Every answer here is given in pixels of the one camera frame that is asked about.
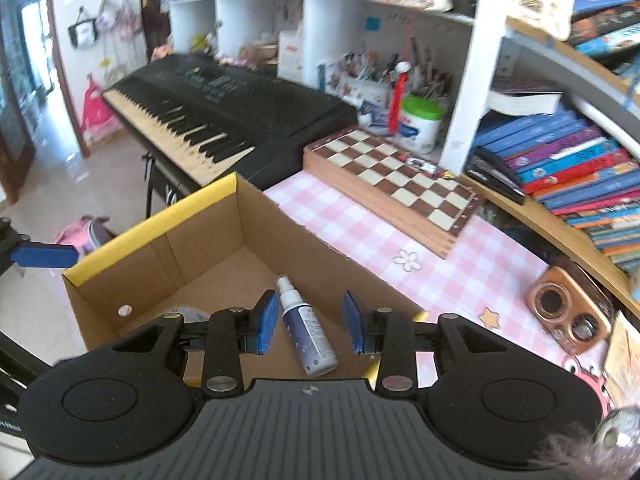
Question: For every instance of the pink backpack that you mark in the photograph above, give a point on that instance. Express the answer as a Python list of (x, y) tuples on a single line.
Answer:
[(82, 237)]

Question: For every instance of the white quilted handbag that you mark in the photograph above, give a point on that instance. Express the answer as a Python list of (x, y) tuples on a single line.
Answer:
[(542, 12)]

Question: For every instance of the brown bowl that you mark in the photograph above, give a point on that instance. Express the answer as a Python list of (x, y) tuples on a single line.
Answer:
[(260, 54)]

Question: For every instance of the white shelf unit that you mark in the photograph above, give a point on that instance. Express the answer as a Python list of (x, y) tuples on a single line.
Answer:
[(345, 25)]

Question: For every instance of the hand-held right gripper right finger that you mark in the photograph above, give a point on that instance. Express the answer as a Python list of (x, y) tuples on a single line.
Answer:
[(353, 325)]

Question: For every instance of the small spray bottle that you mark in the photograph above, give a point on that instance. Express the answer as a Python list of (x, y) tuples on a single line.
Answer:
[(305, 330)]

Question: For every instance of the tan notebook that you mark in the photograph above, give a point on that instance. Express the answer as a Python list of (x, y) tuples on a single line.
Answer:
[(622, 355)]

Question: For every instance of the black keyboard stand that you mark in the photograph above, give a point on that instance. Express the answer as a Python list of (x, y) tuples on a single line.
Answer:
[(162, 185)]

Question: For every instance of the bright pink bag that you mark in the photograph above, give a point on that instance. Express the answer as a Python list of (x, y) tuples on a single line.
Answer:
[(97, 115)]

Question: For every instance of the white pen holder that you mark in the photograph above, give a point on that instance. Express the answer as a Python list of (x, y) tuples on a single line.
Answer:
[(367, 92)]

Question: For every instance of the thick black book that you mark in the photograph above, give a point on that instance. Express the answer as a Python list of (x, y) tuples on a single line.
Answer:
[(525, 97)]

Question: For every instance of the yellow toy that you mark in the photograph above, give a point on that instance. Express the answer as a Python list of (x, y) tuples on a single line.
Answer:
[(202, 42)]

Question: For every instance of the rose gold speaker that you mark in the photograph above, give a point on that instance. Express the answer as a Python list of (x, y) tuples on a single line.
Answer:
[(567, 310)]

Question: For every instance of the bunch of pens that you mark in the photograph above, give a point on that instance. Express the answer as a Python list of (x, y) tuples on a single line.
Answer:
[(430, 77)]

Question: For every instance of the black and white bag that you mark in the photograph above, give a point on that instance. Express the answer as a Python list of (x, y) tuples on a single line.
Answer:
[(82, 32)]

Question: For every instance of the row of colourful books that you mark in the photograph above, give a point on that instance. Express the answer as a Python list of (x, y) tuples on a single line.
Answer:
[(565, 160)]

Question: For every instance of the white jar green lid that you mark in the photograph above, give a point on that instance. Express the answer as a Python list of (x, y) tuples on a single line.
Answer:
[(420, 125)]

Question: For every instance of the small toy car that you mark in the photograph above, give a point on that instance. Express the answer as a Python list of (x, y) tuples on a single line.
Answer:
[(425, 165)]

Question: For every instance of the grey furry pompom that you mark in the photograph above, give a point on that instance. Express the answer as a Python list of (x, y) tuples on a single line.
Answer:
[(575, 447)]

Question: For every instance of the cardboard box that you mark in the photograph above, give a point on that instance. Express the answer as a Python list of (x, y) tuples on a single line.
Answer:
[(210, 240)]

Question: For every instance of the pink checked tablecloth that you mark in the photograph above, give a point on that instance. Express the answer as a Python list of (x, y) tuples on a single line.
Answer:
[(350, 240)]

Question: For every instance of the pink floral hanging bags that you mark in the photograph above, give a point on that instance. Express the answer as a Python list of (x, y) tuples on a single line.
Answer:
[(117, 20)]

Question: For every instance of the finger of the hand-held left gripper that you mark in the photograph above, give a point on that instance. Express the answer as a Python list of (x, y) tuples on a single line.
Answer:
[(42, 255), (20, 352)]

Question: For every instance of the white box red label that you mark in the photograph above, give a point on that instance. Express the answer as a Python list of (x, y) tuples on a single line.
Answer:
[(290, 55)]

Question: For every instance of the wooden star decoration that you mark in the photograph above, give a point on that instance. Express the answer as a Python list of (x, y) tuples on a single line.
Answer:
[(489, 318)]

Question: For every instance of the black electronic keyboard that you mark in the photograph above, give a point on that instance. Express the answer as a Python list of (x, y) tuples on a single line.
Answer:
[(240, 105)]

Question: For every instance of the white flower decoration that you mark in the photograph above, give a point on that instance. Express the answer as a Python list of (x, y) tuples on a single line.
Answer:
[(406, 260)]

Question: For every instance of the wooden chessboard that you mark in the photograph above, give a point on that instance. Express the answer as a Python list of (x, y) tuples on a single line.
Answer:
[(395, 175)]

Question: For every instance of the stack of dark books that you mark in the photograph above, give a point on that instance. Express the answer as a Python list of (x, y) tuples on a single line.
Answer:
[(607, 20)]

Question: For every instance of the dark brown door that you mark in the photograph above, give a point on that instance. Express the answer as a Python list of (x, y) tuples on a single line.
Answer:
[(152, 5)]

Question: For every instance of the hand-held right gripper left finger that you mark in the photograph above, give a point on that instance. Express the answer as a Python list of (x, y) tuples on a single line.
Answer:
[(269, 322)]

